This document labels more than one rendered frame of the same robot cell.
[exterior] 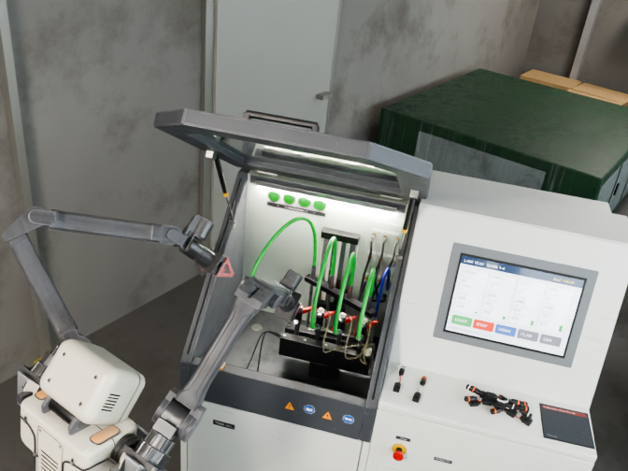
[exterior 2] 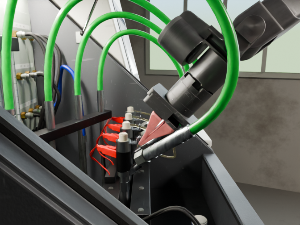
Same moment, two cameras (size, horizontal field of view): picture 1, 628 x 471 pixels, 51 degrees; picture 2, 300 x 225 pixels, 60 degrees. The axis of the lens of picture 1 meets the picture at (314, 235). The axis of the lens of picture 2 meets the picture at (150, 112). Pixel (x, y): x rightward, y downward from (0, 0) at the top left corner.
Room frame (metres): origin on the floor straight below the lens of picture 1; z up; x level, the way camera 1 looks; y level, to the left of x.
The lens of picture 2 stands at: (1.98, 0.48, 1.26)
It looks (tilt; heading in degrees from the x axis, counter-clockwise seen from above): 13 degrees down; 258
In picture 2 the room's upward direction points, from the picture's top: straight up
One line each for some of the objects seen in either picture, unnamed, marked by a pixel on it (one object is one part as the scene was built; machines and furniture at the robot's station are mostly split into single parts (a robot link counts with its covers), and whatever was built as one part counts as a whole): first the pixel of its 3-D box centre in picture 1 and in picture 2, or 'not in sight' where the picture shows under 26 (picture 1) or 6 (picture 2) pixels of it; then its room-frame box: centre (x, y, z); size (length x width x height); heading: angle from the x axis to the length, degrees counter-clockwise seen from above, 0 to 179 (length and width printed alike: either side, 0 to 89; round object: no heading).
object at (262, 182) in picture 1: (325, 194); not in sight; (2.20, -0.03, 1.43); 0.54 x 0.03 x 0.02; 79
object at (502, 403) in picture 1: (498, 402); not in sight; (1.66, -0.67, 1.01); 0.23 x 0.11 x 0.06; 79
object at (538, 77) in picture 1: (563, 108); not in sight; (7.62, -2.76, 0.25); 1.36 x 0.96 x 0.49; 57
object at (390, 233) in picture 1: (379, 260); (30, 73); (2.15, -0.26, 1.20); 0.13 x 0.03 x 0.31; 79
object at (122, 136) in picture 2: not in sight; (123, 140); (1.94, 0.02, 1.10); 0.02 x 0.02 x 0.03
